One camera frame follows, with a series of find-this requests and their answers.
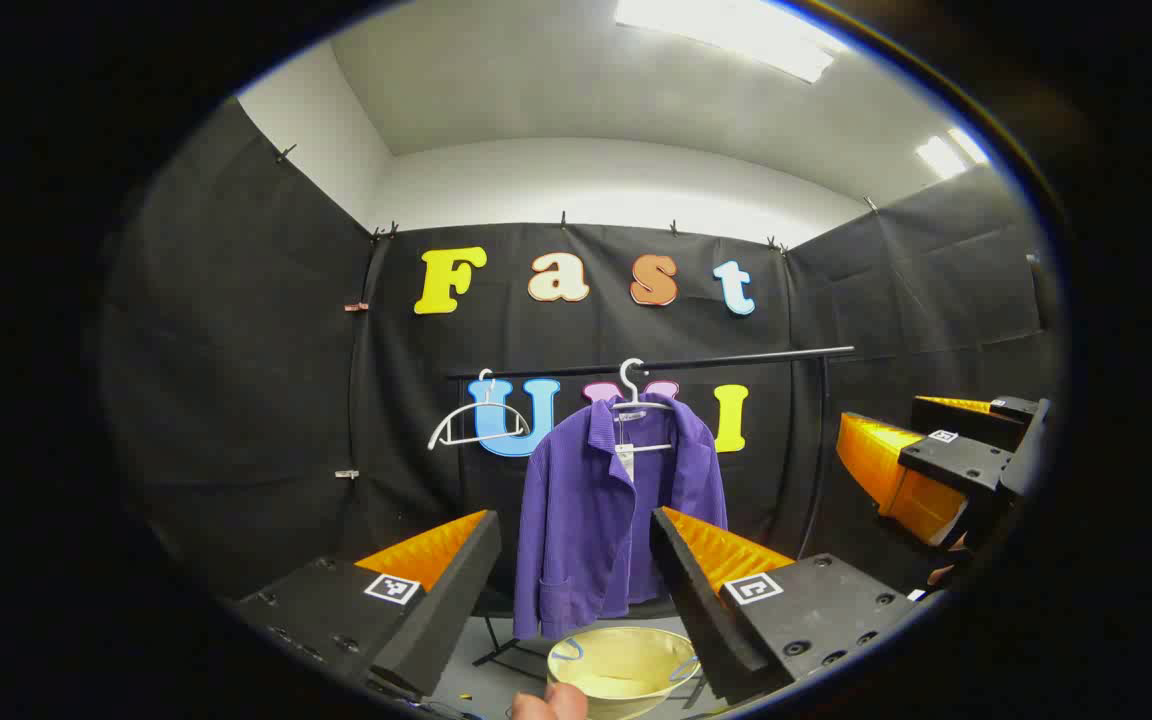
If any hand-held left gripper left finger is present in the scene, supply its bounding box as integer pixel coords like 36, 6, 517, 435
231, 510, 503, 699

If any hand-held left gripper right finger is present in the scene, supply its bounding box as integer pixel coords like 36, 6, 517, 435
650, 506, 920, 707

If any cream laundry hamper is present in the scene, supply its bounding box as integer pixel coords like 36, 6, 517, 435
546, 627, 702, 720

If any purple corduroy jacket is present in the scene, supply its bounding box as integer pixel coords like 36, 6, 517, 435
513, 393, 730, 641

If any white clothes hanger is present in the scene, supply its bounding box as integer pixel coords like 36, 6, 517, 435
427, 368, 534, 451
608, 358, 679, 453

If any black clothes rack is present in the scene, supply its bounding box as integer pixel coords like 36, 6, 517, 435
446, 346, 857, 669

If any small ceiling light panel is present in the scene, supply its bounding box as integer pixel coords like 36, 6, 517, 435
914, 127, 990, 181

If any black backdrop cloth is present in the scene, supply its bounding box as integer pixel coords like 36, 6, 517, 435
101, 100, 1062, 621

